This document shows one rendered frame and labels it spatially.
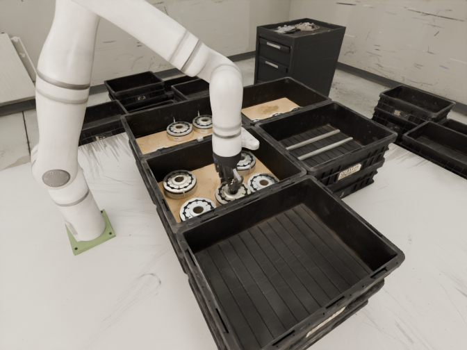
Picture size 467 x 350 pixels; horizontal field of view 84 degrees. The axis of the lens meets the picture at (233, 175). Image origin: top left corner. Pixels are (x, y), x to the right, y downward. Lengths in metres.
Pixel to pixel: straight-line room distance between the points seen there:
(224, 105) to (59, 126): 0.35
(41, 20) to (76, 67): 3.02
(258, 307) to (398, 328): 0.38
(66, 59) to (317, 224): 0.69
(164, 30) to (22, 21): 3.13
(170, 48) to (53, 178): 0.41
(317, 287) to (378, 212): 0.48
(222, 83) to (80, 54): 0.28
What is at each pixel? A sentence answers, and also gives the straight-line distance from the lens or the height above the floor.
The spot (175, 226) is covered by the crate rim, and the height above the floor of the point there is 0.93.
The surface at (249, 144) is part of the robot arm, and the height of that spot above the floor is 1.03.
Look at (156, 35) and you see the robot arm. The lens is 0.54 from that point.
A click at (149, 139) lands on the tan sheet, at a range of 1.09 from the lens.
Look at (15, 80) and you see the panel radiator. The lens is 3.64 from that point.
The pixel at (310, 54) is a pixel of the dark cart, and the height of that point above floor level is 0.75.
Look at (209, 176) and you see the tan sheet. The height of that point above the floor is 0.83.
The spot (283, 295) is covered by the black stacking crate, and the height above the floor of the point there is 0.83.
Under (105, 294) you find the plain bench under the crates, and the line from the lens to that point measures 0.85.
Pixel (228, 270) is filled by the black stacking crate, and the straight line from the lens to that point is 0.66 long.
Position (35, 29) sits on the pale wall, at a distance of 3.64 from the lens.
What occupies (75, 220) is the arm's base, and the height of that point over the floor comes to 0.82.
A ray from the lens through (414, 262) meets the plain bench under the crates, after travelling 0.98.
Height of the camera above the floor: 1.41
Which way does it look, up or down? 42 degrees down
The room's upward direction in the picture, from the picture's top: straight up
